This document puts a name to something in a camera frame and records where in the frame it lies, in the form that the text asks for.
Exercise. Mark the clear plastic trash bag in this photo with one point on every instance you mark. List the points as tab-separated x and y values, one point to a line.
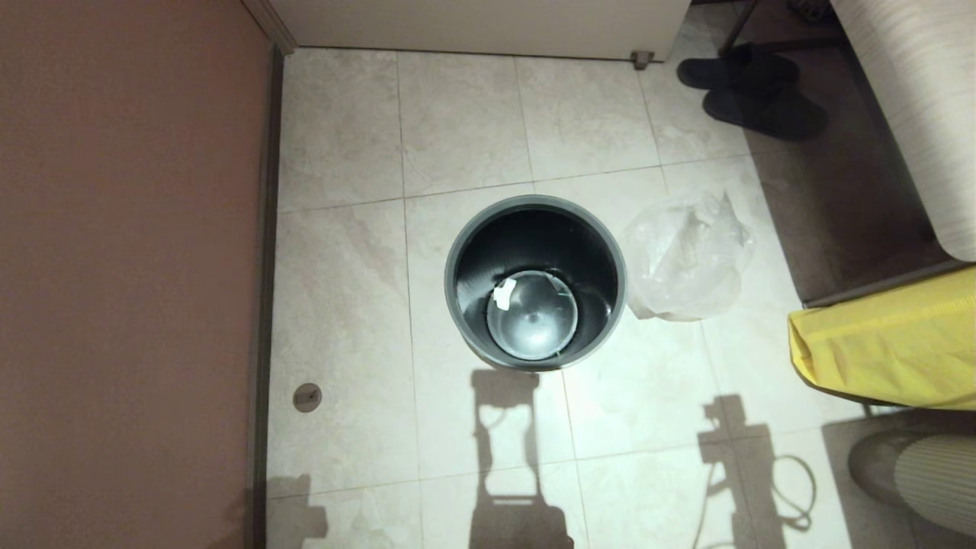
686	259

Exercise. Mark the grey round trash bin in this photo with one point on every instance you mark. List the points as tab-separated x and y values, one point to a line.
473	252

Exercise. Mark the yellow bag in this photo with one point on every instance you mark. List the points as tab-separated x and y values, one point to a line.
884	343

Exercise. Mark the round metal floor fitting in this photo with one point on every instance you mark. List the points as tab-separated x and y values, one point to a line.
307	397

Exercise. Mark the white cabinet panel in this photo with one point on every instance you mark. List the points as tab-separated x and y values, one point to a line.
473	27

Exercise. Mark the small metal cabinet foot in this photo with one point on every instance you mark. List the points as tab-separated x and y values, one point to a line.
643	58

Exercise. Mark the beige striped bench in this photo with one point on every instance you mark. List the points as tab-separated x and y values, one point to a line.
915	91

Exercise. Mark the grey ribbed round object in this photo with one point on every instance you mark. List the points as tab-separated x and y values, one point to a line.
938	480

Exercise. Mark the beige door frame trim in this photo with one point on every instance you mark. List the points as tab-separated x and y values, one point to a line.
271	23

